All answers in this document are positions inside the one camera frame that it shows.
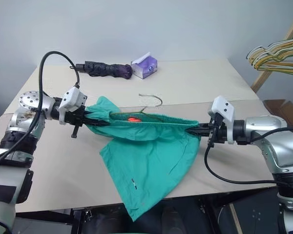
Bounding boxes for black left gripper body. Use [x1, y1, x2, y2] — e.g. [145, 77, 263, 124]
[64, 106, 89, 139]

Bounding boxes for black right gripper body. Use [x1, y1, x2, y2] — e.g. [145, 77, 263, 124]
[207, 114, 228, 148]

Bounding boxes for olive wire hanger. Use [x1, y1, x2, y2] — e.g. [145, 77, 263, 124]
[109, 93, 176, 121]

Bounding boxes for green fabric shorts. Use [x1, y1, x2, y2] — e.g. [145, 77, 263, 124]
[84, 96, 202, 222]

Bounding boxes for wooden hanger rack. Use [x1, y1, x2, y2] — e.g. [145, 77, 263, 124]
[251, 9, 293, 95]

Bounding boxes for black folded umbrella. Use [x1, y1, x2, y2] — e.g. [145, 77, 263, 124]
[69, 60, 134, 80]

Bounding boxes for dark brown wooden stand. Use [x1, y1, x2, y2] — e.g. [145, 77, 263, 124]
[262, 98, 293, 128]

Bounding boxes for purple tissue box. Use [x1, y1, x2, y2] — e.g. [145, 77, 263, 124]
[130, 51, 159, 80]

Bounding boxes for light wooden slat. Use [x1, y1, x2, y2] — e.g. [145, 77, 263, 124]
[228, 203, 243, 234]

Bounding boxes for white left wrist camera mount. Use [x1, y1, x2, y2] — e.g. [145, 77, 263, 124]
[58, 87, 88, 125]

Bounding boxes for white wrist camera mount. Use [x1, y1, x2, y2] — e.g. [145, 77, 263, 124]
[58, 87, 88, 125]
[207, 96, 235, 145]

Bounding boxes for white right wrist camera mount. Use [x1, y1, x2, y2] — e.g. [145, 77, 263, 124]
[207, 96, 235, 145]

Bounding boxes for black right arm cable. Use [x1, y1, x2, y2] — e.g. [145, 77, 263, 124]
[204, 125, 293, 188]

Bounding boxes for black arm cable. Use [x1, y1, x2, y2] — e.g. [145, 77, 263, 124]
[0, 51, 81, 169]
[204, 125, 293, 188]

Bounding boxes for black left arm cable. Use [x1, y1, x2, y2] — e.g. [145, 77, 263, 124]
[0, 51, 81, 169]

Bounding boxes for white wire hanger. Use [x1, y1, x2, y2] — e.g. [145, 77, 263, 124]
[246, 35, 293, 61]

